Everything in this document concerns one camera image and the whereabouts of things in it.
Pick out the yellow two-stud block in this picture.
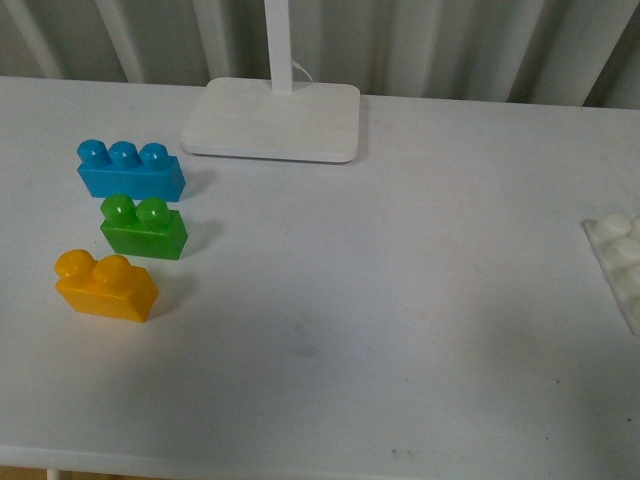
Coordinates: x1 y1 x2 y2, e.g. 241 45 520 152
54 249 158 323

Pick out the white studded base plate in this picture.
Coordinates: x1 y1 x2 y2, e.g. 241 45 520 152
582 213 639 336

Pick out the green two-stud block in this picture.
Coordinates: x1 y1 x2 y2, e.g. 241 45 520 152
100 194 188 260

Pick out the blue three-stud block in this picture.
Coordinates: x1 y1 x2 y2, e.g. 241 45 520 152
77 139 186 202

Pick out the white lamp stand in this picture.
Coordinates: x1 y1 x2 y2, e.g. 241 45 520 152
180 1 361 164

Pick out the white lamp cable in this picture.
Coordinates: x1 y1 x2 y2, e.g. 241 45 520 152
291 57 315 84

